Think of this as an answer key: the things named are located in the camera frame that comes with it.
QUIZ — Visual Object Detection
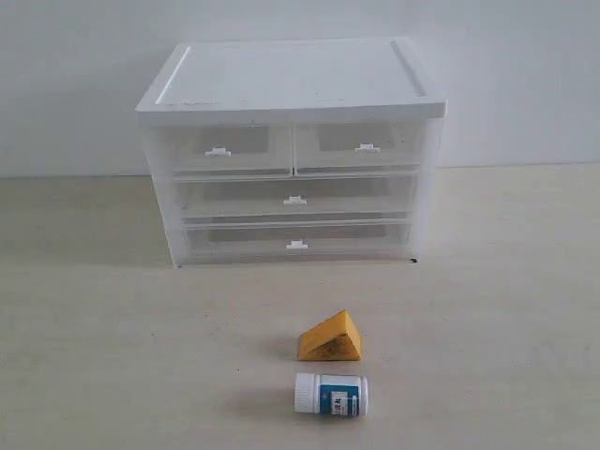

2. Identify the middle wide clear drawer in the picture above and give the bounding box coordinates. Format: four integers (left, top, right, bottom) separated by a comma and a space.
178, 175, 415, 218

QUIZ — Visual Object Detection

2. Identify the bottom wide clear drawer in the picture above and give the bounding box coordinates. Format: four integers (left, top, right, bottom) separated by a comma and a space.
180, 220, 417, 264

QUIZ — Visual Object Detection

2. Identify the white plastic drawer cabinet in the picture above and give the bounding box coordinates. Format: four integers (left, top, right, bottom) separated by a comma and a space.
136, 37, 447, 267

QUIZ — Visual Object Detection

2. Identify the wide clear drawer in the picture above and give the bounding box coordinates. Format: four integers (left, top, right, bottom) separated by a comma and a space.
178, 175, 415, 218
180, 220, 417, 264

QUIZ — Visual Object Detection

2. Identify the yellow wedge block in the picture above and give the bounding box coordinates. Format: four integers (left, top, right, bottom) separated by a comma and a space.
296, 310, 362, 362

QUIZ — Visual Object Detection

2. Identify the white pill bottle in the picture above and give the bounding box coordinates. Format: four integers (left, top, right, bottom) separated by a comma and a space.
293, 373, 369, 417

